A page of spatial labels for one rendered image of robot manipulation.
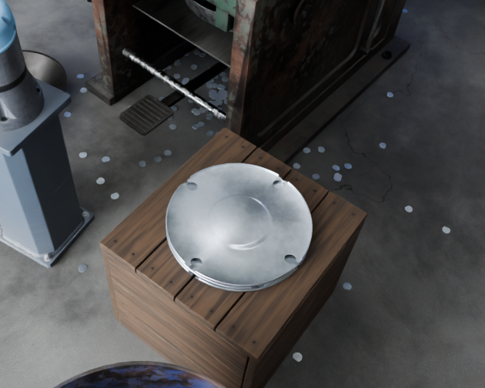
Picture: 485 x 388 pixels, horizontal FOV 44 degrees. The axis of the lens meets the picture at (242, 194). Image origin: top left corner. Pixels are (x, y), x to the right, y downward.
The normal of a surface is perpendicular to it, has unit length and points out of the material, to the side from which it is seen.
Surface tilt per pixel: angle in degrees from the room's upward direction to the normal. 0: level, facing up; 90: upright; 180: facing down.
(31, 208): 90
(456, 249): 0
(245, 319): 0
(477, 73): 0
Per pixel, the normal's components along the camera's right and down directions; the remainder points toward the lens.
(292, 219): 0.08, -0.59
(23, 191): 0.28, 0.79
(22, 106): 0.76, 0.35
